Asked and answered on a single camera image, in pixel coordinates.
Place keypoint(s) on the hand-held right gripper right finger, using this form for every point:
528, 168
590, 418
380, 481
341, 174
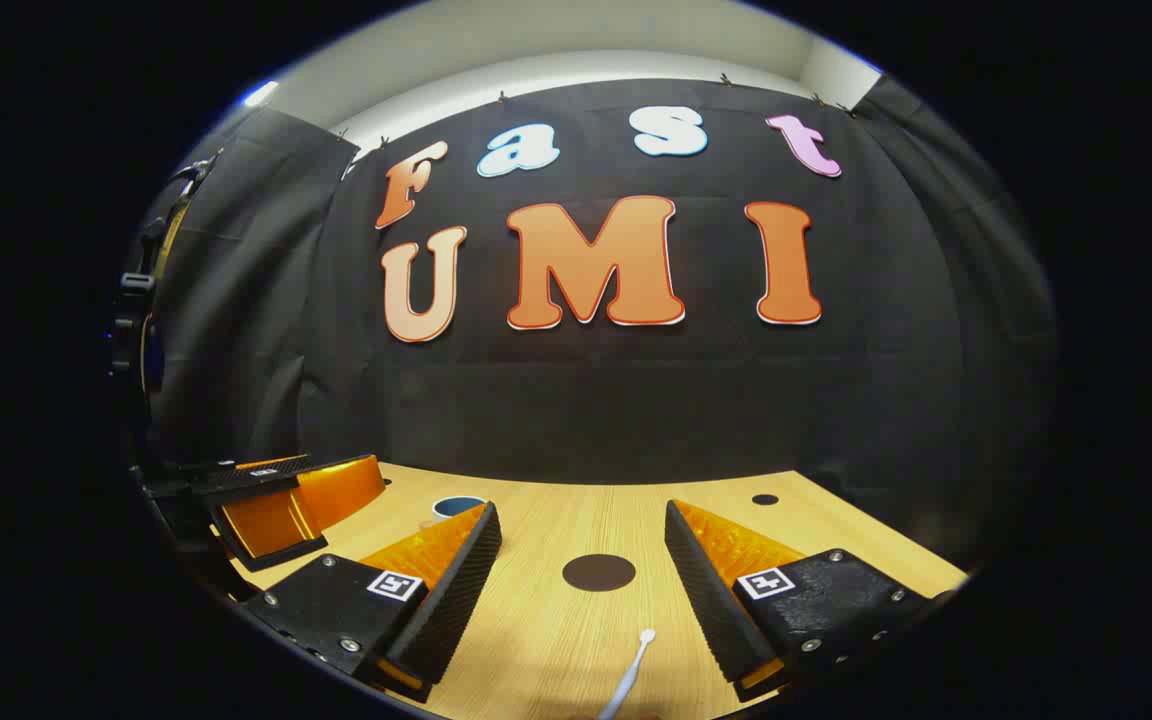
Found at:
711, 610

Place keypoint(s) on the wooden desktop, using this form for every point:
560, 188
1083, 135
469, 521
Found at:
536, 530

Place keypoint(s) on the white toothbrush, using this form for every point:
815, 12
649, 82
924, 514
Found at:
636, 655

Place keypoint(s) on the black backdrop cloth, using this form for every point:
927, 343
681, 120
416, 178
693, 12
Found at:
636, 400

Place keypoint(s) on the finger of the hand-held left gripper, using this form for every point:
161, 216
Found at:
266, 525
341, 485

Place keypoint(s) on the white ceiling light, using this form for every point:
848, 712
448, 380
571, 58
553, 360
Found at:
259, 94

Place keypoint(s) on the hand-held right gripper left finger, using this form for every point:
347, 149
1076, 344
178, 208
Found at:
456, 600

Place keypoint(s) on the dark round coaster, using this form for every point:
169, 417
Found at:
599, 572

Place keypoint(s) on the light blue cup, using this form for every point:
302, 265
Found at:
456, 507

